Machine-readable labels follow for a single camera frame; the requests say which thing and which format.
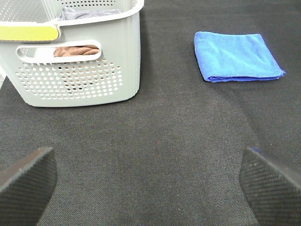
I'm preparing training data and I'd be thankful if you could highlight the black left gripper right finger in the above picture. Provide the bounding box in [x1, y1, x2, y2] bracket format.
[239, 147, 301, 226]

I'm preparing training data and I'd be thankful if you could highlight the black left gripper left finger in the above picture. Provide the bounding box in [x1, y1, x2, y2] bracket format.
[0, 147, 57, 226]

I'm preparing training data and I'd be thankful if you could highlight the blue towel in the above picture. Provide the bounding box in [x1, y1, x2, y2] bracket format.
[194, 32, 285, 82]

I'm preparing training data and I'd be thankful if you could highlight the black fabric table mat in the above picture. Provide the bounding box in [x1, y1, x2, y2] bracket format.
[0, 0, 301, 226]

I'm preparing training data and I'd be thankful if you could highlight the grey perforated plastic basket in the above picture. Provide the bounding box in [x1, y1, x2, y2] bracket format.
[0, 0, 144, 107]

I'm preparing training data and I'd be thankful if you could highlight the brown towel in basket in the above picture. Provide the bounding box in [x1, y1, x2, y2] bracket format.
[54, 45, 100, 57]

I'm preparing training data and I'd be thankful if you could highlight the yellow label on basket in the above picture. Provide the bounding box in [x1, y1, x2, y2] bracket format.
[0, 25, 59, 41]

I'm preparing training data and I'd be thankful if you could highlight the grey towel in basket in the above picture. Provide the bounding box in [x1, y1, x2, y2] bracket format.
[58, 7, 122, 21]

